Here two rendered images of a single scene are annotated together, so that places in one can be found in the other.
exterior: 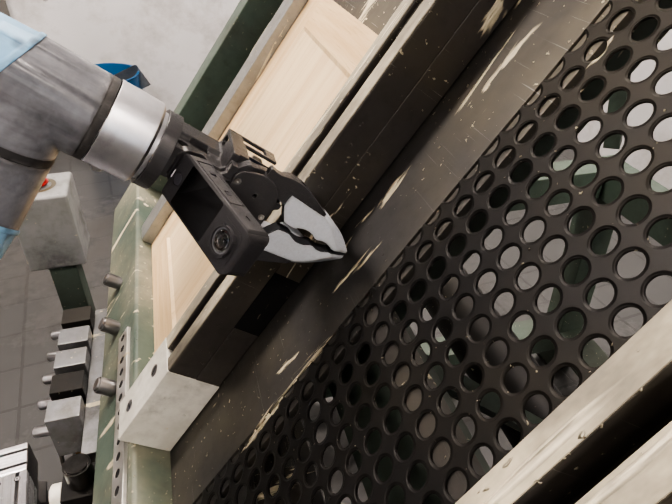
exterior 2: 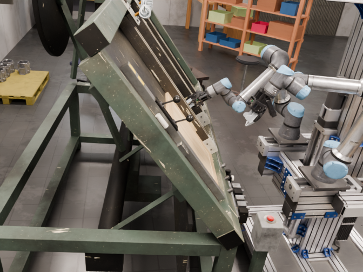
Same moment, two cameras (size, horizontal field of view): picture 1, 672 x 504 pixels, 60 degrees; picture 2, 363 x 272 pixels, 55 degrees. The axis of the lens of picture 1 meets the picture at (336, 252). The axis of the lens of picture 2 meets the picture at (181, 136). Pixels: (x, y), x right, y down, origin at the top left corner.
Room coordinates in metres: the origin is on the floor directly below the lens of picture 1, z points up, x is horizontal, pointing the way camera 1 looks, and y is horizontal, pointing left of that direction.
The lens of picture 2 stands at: (2.61, 0.37, 2.17)
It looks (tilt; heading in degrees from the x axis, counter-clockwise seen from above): 29 degrees down; 190
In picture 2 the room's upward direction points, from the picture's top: 6 degrees clockwise
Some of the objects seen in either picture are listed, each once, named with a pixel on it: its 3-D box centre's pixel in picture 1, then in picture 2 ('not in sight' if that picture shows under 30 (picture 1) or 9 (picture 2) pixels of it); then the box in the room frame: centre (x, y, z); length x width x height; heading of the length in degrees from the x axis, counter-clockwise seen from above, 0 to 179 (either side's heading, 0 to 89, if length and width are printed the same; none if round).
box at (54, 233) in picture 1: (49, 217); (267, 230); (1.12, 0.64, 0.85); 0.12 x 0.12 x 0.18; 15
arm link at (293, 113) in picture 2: not in sight; (294, 113); (0.29, 0.75, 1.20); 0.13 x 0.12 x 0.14; 30
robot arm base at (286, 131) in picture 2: not in sight; (290, 129); (0.30, 0.75, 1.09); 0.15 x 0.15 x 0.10
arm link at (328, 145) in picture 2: not in sight; (332, 153); (0.77, 0.94, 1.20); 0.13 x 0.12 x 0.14; 176
